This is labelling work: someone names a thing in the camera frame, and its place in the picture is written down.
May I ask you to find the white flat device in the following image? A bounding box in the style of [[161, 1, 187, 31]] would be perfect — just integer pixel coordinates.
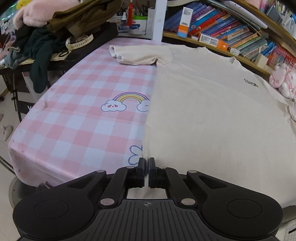
[[222, 0, 269, 29]]

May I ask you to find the blue white bottle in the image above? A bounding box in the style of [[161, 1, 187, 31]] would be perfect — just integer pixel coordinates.
[[117, 10, 130, 33]]

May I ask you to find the dark green garment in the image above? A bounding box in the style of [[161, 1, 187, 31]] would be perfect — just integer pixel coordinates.
[[14, 24, 70, 94]]

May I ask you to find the cream printed T-shirt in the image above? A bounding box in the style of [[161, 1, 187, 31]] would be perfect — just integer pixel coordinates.
[[109, 44, 296, 209]]

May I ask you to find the wooden bookshelf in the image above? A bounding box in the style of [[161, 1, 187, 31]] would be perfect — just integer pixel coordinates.
[[148, 0, 296, 77]]

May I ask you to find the row of colourful books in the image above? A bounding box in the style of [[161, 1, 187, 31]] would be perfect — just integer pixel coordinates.
[[163, 0, 296, 68]]

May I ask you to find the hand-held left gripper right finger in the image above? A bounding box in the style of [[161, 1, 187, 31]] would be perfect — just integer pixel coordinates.
[[148, 157, 232, 207]]

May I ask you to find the white jar with green lid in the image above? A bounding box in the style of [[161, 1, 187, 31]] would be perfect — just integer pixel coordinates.
[[128, 16, 149, 37]]

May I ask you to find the red bottle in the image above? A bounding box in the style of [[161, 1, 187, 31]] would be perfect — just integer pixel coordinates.
[[126, 3, 135, 26]]

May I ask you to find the pink checked cartoon desk mat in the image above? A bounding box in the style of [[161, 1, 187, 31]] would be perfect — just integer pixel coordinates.
[[7, 38, 167, 189]]

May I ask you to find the pink fluffy garment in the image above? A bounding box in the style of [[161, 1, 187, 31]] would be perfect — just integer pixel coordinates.
[[13, 0, 58, 29]]

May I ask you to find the tall white orange box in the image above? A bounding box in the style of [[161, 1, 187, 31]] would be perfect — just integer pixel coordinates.
[[178, 6, 194, 39]]

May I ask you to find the pink plush bunny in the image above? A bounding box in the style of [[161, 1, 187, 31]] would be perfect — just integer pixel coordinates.
[[269, 62, 296, 100]]

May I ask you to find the flat white orange box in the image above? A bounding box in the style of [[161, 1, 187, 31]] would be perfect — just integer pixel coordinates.
[[198, 32, 228, 50]]

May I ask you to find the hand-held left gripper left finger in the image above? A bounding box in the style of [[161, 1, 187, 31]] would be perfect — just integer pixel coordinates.
[[62, 158, 146, 208]]

